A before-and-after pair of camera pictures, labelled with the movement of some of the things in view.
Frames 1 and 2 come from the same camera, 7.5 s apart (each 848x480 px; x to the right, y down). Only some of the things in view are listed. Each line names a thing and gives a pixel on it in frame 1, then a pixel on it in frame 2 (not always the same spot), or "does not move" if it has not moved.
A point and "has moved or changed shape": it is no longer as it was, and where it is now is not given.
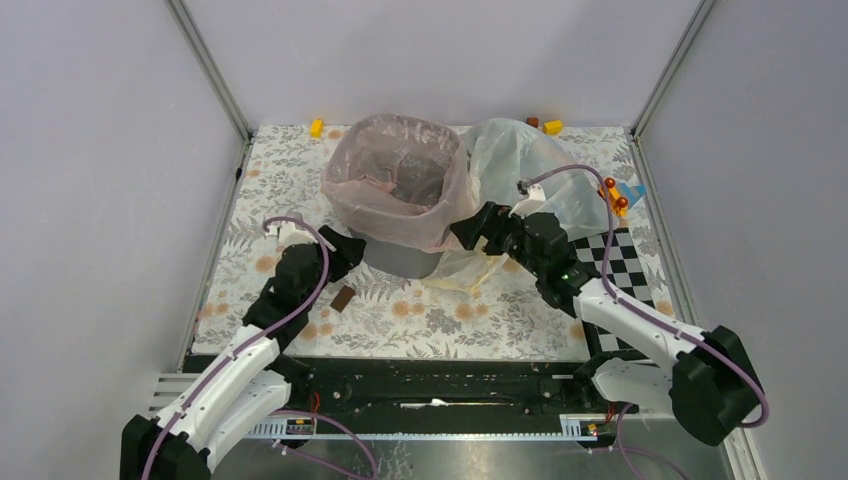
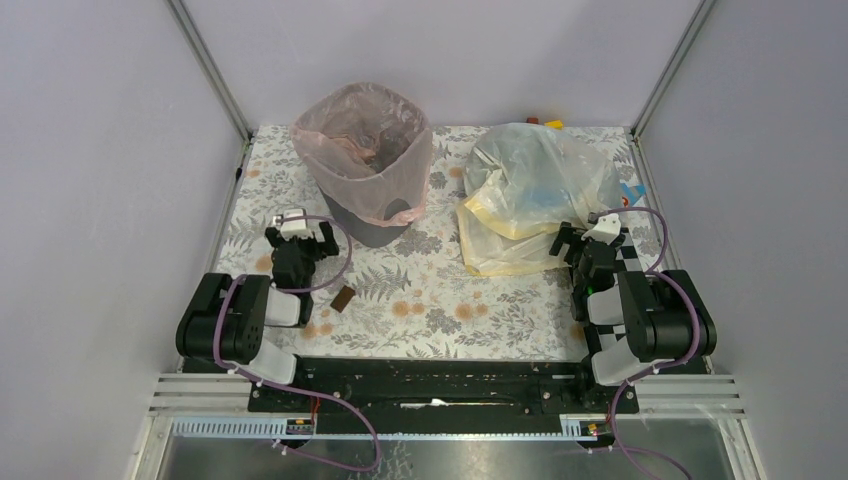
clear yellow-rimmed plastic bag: x=504 y=155 has moved or changed shape
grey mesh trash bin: x=398 y=260 → x=396 y=208
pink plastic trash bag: x=392 y=181 has moved or changed shape
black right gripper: x=489 y=223 → x=565 y=235
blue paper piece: x=633 y=193 does not move
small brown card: x=343 y=298 does not move
